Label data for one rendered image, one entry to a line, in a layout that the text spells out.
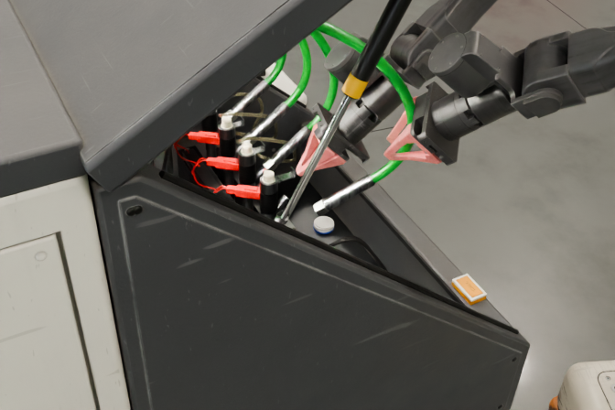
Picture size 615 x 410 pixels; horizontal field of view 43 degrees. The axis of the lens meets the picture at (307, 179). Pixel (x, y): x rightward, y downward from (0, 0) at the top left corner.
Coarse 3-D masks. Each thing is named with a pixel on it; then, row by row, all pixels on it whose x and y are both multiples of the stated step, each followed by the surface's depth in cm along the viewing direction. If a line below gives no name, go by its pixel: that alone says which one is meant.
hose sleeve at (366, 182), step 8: (368, 176) 111; (352, 184) 112; (360, 184) 111; (368, 184) 111; (336, 192) 113; (344, 192) 112; (352, 192) 111; (360, 192) 112; (328, 200) 113; (336, 200) 112; (344, 200) 112; (328, 208) 113
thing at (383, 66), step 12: (324, 24) 95; (336, 36) 96; (348, 36) 96; (360, 48) 97; (384, 60) 99; (384, 72) 100; (396, 72) 101; (396, 84) 101; (408, 96) 102; (408, 108) 104; (408, 120) 105; (408, 144) 107; (384, 168) 110
